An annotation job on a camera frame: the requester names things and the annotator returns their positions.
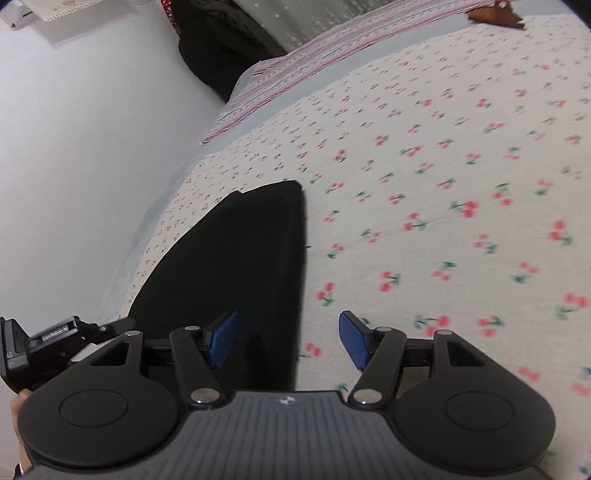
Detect cherry print cloth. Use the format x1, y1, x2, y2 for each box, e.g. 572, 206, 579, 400
129, 13, 590, 479

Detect black pants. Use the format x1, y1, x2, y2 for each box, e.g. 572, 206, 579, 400
129, 181, 307, 392

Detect pink striped cloth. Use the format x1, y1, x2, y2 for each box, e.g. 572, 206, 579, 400
202, 1, 485, 144

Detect grey star curtain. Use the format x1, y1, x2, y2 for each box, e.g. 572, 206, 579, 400
235, 0, 416, 52

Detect brown hair clip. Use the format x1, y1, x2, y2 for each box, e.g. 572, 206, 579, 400
467, 1, 525, 30

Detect person's left hand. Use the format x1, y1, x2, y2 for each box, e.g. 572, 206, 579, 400
10, 389, 32, 478

